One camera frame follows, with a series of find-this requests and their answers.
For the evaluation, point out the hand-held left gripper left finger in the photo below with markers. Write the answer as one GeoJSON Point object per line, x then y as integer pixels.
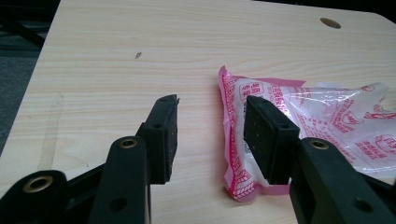
{"type": "Point", "coordinates": [160, 143]}

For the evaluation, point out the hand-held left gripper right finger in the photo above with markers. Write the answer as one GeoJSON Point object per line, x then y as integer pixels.
{"type": "Point", "coordinates": [267, 140]}

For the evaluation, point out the black metal stand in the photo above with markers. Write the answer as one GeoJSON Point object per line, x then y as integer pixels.
{"type": "Point", "coordinates": [18, 28]}

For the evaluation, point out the pink printed clear plastic bag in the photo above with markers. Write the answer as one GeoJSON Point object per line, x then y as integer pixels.
{"type": "Point", "coordinates": [330, 124]}

